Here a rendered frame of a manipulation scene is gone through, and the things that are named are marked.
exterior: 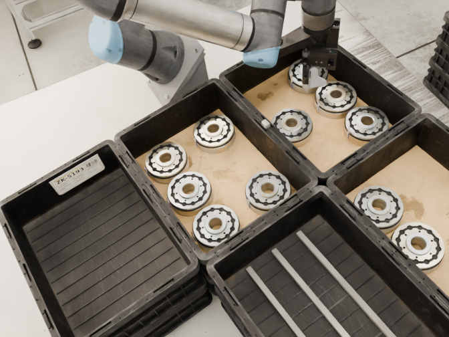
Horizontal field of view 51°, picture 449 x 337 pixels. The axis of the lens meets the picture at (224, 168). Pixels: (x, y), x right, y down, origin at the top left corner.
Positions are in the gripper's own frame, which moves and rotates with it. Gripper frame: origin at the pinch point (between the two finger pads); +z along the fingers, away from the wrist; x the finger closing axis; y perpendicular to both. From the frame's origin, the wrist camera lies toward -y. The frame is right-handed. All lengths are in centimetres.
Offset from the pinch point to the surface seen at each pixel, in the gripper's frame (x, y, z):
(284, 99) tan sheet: -4.2, -4.9, 2.3
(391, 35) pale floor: 118, 34, 85
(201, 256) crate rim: -55, -14, -8
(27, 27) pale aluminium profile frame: 96, -164, 72
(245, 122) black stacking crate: -17.9, -12.5, -4.1
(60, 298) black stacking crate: -65, -45, 3
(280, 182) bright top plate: -31.7, -2.2, -0.8
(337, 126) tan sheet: -11.7, 9.1, 2.3
